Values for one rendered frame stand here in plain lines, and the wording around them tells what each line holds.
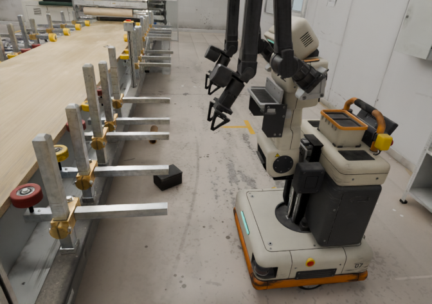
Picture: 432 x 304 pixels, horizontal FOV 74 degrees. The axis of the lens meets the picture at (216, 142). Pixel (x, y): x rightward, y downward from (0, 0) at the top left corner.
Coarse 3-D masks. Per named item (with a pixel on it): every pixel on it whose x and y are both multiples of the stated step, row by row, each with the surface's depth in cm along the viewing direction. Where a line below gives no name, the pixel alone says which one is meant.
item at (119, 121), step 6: (90, 120) 154; (102, 120) 155; (120, 120) 156; (126, 120) 156; (132, 120) 157; (138, 120) 157; (144, 120) 158; (150, 120) 158; (156, 120) 159; (162, 120) 159; (168, 120) 160
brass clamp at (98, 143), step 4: (104, 132) 132; (104, 136) 130; (92, 140) 127; (96, 140) 126; (100, 140) 127; (104, 140) 130; (92, 144) 126; (96, 144) 126; (100, 144) 126; (104, 144) 127; (96, 148) 127; (100, 148) 127
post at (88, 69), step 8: (88, 64) 113; (88, 72) 114; (88, 80) 116; (88, 88) 117; (96, 88) 121; (88, 96) 119; (96, 96) 121; (88, 104) 120; (96, 104) 121; (96, 112) 122; (96, 120) 124; (96, 128) 126; (96, 136) 127; (96, 152) 131; (104, 152) 132; (104, 160) 133
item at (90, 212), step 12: (120, 204) 94; (132, 204) 94; (144, 204) 94; (156, 204) 95; (24, 216) 87; (36, 216) 88; (48, 216) 89; (84, 216) 91; (96, 216) 91; (108, 216) 92; (120, 216) 93; (132, 216) 93; (144, 216) 94
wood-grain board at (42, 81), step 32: (96, 32) 374; (0, 64) 210; (32, 64) 215; (64, 64) 220; (96, 64) 225; (0, 96) 154; (32, 96) 156; (64, 96) 159; (0, 128) 121; (32, 128) 123; (64, 128) 127; (0, 160) 100; (32, 160) 101; (0, 192) 85
